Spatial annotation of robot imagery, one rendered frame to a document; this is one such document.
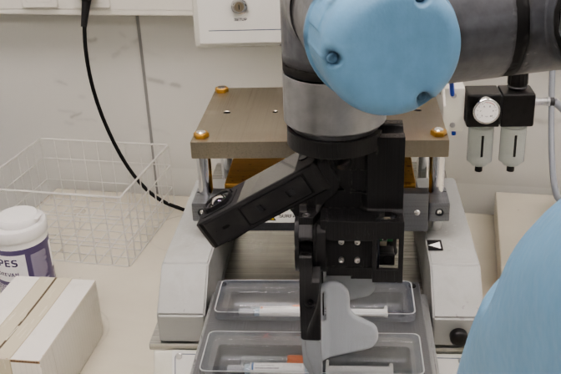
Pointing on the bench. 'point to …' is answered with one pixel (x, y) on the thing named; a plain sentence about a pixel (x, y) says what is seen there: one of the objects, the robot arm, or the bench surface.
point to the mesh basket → (98, 201)
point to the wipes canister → (24, 245)
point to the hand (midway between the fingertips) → (310, 346)
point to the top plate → (259, 124)
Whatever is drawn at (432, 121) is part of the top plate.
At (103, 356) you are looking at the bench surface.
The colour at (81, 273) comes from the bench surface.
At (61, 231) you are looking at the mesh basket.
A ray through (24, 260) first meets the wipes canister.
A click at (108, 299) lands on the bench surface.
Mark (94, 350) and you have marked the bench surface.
